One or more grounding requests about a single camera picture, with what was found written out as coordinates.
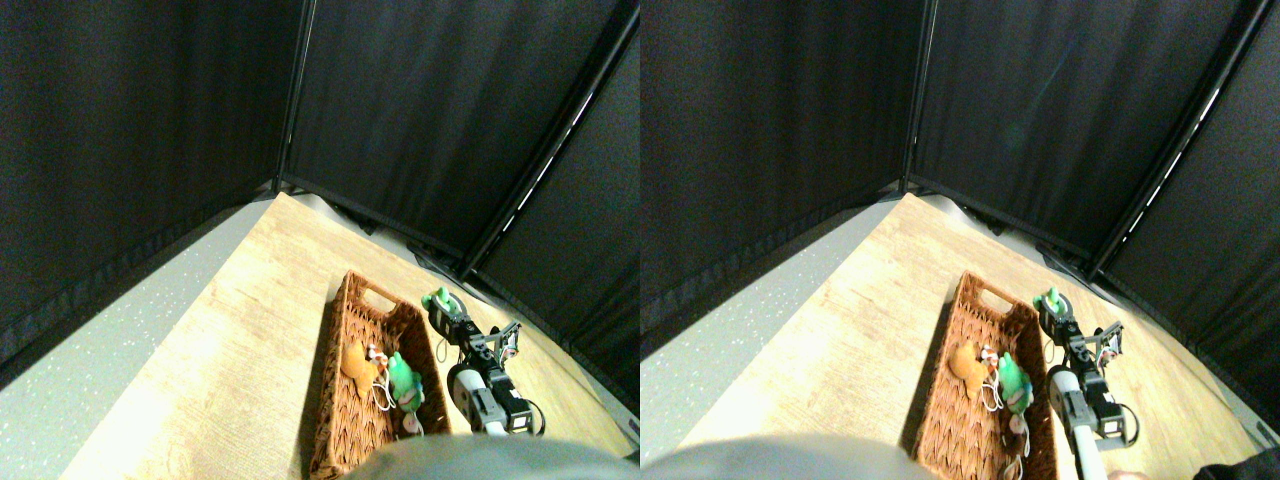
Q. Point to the green plush toy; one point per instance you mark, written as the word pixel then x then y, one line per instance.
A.
pixel 1054 301
pixel 442 300
pixel 405 382
pixel 1014 384

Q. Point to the orange white striped toy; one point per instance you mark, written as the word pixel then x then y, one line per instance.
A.
pixel 989 354
pixel 377 354

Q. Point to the brown plush mouse toy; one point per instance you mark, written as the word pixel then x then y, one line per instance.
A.
pixel 1018 428
pixel 413 422

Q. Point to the tan plush bear toy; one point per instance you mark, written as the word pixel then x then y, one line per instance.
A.
pixel 358 365
pixel 968 368

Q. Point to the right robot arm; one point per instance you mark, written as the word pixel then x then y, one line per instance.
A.
pixel 485 405
pixel 1068 395

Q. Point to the person's hand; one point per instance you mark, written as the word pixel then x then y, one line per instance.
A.
pixel 1130 476

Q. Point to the black curtain stand foot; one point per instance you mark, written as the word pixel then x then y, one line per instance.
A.
pixel 982 220
pixel 432 264
pixel 352 220
pixel 1062 266

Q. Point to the brown wicker basket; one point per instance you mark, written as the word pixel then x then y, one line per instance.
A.
pixel 945 420
pixel 340 420

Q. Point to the black curtain stand pole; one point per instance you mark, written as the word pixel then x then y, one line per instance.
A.
pixel 295 100
pixel 1180 145
pixel 920 100
pixel 545 155

